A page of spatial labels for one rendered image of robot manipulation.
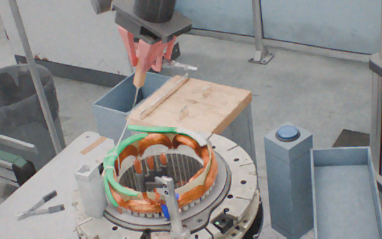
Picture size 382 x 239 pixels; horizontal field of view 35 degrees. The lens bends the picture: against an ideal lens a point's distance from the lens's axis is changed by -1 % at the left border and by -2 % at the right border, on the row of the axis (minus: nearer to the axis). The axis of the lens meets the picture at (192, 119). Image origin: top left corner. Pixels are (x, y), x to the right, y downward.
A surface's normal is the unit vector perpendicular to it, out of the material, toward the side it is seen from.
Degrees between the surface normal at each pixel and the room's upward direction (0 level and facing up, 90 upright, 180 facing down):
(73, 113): 0
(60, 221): 0
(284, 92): 0
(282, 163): 90
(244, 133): 90
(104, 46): 90
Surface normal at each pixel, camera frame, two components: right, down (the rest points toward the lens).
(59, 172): -0.14, -0.83
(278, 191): -0.77, 0.44
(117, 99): 0.83, 0.21
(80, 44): -0.52, 0.53
